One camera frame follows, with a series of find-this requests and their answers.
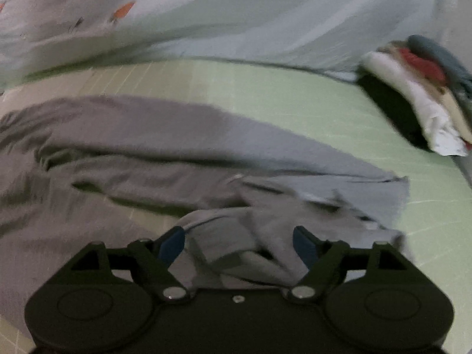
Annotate blue folded garment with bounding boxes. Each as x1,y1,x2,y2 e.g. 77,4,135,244
407,35,472,104

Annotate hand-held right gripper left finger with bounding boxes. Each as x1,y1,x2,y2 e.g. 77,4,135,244
71,226,189,302

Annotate stack of folded clothes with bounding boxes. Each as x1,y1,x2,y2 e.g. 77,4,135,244
359,51,471,156

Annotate beige folded garment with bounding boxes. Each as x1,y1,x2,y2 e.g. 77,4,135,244
380,40,472,144

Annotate grey pants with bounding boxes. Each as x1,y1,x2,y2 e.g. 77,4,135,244
0,95,410,336

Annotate green checked bed sheet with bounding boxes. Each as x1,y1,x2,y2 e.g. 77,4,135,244
0,59,472,354

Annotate red folded garment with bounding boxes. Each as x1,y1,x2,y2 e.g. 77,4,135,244
400,47,448,83

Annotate light blue printed quilt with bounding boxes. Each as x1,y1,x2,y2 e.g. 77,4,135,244
0,0,465,93

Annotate black folded garment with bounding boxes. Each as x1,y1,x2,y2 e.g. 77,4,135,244
357,74,436,153

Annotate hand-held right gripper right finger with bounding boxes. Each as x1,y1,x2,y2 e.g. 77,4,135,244
289,226,403,302

